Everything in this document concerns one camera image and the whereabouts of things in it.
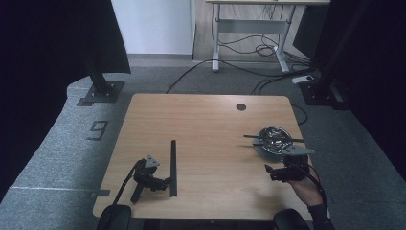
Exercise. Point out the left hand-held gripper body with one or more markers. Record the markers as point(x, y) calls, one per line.
point(144, 175)

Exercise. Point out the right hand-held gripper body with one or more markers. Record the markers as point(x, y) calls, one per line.
point(295, 169)

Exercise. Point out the black bar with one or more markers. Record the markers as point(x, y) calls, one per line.
point(173, 169)

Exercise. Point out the metal bowl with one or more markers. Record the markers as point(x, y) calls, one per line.
point(271, 148)

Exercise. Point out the single black chopstick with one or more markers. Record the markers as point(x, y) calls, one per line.
point(252, 136)
point(258, 144)

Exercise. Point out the person's right hand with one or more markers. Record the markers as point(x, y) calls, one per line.
point(309, 191)

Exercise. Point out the person's right knee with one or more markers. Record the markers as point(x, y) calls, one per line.
point(288, 220)

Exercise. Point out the dark tape strip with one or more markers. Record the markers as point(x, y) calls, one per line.
point(102, 193)

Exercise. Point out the dark round table grommet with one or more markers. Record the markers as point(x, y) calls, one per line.
point(241, 107)

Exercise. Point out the black metal stand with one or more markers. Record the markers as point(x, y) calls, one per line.
point(325, 86)

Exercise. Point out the white power strip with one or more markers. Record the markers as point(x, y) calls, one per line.
point(302, 79)

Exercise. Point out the black stand base left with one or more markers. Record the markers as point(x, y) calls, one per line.
point(101, 87)

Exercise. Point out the dark curtain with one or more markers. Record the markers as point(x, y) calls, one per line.
point(379, 80)

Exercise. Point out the grey desk frame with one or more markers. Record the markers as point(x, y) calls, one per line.
point(252, 26)

